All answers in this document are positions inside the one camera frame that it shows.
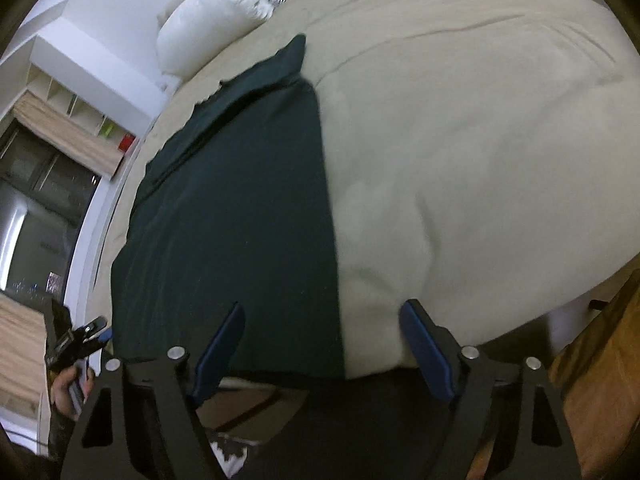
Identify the white pillow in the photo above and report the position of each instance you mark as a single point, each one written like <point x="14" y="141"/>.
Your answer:
<point x="205" y="20"/>

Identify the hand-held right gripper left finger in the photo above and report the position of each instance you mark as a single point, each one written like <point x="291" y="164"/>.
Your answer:
<point x="220" y="345"/>

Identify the red box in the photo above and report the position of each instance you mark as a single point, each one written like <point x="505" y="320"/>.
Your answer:
<point x="126" y="142"/>

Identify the dark green cloth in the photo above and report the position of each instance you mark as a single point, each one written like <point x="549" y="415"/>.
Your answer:
<point x="235" y="220"/>

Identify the beige bed with headboard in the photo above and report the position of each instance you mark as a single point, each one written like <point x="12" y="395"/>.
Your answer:
<point x="475" y="135"/>

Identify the black white patterned cloth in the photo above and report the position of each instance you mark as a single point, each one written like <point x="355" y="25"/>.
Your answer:
<point x="232" y="457"/>

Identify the white shelf unit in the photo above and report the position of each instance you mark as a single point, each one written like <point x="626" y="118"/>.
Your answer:
<point x="65" y="102"/>

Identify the dark window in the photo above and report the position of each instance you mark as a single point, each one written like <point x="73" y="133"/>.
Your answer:
<point x="35" y="210"/>

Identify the person's left hand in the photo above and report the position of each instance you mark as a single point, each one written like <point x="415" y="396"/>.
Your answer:
<point x="61" y="390"/>

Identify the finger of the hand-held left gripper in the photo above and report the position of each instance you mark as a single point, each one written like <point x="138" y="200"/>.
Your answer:
<point x="96" y="330"/>

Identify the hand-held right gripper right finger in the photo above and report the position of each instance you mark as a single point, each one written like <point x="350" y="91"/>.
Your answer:
<point x="425" y="355"/>

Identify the green container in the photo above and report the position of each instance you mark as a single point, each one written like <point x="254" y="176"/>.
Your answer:
<point x="107" y="129"/>

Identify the beige curtain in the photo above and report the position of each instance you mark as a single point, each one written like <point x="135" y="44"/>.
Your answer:
<point x="65" y="135"/>

